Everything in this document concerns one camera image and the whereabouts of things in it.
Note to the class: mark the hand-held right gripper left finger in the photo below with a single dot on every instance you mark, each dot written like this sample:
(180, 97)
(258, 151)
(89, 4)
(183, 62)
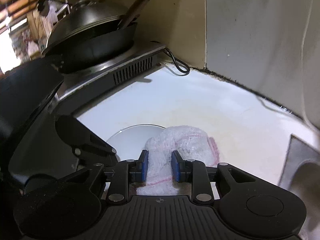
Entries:
(144, 167)

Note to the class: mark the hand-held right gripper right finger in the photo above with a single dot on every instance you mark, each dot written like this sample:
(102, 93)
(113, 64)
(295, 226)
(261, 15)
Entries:
(176, 167)

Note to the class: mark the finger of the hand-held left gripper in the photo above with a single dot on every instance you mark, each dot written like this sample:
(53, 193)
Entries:
(85, 145)

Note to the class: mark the white pink-edged dishcloth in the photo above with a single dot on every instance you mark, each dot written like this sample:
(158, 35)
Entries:
(190, 142)

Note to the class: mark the white bowl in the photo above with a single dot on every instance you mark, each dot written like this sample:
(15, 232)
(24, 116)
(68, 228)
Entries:
(132, 137)

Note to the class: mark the silver stove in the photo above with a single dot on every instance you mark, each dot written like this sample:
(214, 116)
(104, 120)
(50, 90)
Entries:
(120, 70)

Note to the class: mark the black wok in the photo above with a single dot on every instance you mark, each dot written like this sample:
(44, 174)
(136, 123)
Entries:
(100, 47)

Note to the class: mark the metal wok lid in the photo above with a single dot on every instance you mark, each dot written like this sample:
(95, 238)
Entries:
(87, 17)

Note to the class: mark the stainless steel sink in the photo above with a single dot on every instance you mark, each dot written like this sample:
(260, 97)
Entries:
(300, 160)

